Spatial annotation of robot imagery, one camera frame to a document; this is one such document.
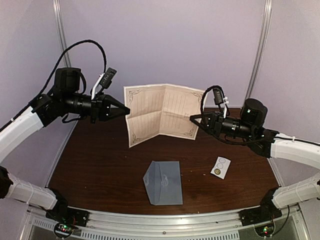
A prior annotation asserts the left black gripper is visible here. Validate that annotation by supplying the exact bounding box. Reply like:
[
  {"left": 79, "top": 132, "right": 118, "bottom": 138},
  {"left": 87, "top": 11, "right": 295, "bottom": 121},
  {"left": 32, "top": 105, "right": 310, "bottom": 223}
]
[{"left": 62, "top": 92, "right": 130, "bottom": 124}]

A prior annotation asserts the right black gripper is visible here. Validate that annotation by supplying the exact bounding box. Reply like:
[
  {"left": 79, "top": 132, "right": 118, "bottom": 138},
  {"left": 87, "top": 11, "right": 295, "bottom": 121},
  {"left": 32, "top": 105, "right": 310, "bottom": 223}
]
[{"left": 190, "top": 110, "right": 255, "bottom": 140}]

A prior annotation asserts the ornate bordered paper sheet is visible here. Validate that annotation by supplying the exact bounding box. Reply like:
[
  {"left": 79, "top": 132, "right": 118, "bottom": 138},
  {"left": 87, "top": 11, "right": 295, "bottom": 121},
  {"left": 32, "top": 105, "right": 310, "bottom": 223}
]
[{"left": 123, "top": 83, "right": 204, "bottom": 148}]

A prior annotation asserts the grey-blue envelope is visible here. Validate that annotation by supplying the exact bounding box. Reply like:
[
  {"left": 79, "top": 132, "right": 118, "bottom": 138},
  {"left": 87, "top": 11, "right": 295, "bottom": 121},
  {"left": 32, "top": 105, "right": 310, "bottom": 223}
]
[{"left": 143, "top": 161, "right": 183, "bottom": 206}]

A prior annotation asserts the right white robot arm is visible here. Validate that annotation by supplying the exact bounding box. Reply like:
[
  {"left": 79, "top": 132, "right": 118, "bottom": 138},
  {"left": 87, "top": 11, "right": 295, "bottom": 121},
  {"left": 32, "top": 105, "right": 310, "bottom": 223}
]
[{"left": 189, "top": 98, "right": 320, "bottom": 221}]

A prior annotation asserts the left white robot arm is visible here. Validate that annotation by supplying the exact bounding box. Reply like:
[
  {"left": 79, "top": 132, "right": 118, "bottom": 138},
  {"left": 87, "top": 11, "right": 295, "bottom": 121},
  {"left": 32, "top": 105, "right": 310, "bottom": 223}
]
[{"left": 0, "top": 67, "right": 130, "bottom": 222}]

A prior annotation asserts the white sticker sheet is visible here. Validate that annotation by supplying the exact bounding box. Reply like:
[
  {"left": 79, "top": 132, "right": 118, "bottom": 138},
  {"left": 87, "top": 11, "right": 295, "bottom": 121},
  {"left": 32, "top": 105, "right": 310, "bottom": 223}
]
[{"left": 210, "top": 156, "right": 231, "bottom": 180}]

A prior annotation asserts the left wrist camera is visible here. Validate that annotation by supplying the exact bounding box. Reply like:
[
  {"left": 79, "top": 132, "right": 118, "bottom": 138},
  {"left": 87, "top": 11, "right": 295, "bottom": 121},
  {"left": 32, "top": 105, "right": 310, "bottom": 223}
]
[{"left": 91, "top": 67, "right": 117, "bottom": 100}]

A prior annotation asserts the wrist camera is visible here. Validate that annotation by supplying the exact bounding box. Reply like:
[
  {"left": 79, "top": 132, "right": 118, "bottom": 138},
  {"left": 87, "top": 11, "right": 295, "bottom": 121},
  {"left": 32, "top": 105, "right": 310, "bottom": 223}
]
[
  {"left": 91, "top": 67, "right": 117, "bottom": 100},
  {"left": 212, "top": 86, "right": 230, "bottom": 118}
]

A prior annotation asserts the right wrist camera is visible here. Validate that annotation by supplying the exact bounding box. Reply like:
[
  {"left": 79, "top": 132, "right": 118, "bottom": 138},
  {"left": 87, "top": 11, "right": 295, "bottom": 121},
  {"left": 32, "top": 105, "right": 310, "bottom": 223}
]
[{"left": 212, "top": 86, "right": 230, "bottom": 118}]

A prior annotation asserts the right black braided cable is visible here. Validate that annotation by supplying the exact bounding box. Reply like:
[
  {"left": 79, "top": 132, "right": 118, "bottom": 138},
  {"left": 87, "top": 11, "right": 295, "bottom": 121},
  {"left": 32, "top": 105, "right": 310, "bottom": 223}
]
[{"left": 200, "top": 85, "right": 276, "bottom": 146}]

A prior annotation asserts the black braided cable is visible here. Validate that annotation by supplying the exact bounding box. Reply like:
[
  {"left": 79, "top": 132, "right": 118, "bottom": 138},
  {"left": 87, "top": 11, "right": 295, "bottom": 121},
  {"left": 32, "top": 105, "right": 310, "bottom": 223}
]
[
  {"left": 200, "top": 85, "right": 276, "bottom": 146},
  {"left": 0, "top": 39, "right": 108, "bottom": 133}
]

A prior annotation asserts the left black braided cable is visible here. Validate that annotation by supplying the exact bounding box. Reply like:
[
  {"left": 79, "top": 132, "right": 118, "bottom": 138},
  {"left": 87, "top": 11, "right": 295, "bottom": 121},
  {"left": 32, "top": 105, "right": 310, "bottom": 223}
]
[{"left": 0, "top": 39, "right": 108, "bottom": 133}]

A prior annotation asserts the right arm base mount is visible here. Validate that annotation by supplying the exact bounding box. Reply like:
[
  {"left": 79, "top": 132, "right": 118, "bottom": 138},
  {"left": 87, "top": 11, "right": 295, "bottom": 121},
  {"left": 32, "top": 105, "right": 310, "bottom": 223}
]
[{"left": 239, "top": 197, "right": 282, "bottom": 238}]

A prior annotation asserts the front aluminium rail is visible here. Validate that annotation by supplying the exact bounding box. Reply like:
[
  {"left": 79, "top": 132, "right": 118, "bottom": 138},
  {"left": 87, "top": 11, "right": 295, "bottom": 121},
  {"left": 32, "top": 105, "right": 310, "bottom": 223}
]
[{"left": 24, "top": 199, "right": 311, "bottom": 240}]

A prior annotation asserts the left aluminium frame post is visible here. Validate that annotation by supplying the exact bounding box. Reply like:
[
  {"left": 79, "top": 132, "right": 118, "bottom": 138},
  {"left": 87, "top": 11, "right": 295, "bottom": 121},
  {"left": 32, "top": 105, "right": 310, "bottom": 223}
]
[{"left": 52, "top": 0, "right": 68, "bottom": 52}]

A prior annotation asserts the aluminium frame post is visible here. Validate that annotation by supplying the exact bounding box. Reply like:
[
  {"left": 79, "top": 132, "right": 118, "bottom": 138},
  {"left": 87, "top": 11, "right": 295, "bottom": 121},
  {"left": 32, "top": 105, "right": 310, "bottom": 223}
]
[
  {"left": 52, "top": 0, "right": 68, "bottom": 52},
  {"left": 244, "top": 0, "right": 273, "bottom": 100}
]

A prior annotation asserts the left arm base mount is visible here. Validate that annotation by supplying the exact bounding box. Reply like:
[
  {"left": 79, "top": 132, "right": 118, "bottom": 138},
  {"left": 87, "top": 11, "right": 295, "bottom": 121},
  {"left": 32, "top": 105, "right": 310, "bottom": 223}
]
[{"left": 43, "top": 188, "right": 89, "bottom": 240}]

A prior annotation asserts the right aluminium frame post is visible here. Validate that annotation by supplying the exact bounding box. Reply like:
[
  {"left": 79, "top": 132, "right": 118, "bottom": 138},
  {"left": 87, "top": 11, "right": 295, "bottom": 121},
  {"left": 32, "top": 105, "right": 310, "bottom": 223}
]
[{"left": 244, "top": 0, "right": 273, "bottom": 100}]

